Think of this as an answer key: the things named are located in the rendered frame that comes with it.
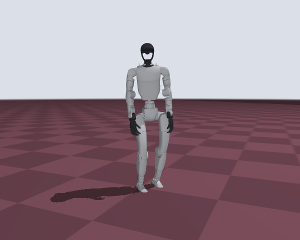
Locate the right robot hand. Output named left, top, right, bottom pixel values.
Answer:
left=129, top=112, right=141, bottom=136

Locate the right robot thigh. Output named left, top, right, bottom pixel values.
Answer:
left=135, top=112, right=148, bottom=160

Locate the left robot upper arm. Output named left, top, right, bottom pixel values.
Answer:
left=159, top=66, right=171, bottom=97

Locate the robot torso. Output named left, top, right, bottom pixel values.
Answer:
left=136, top=63, right=161, bottom=122

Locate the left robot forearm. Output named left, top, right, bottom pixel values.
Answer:
left=164, top=89, right=173, bottom=116

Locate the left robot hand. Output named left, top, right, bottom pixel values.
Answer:
left=166, top=111, right=174, bottom=133

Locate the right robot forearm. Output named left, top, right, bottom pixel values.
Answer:
left=125, top=90, right=136, bottom=119

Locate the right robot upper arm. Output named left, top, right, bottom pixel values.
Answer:
left=126, top=68, right=137, bottom=99

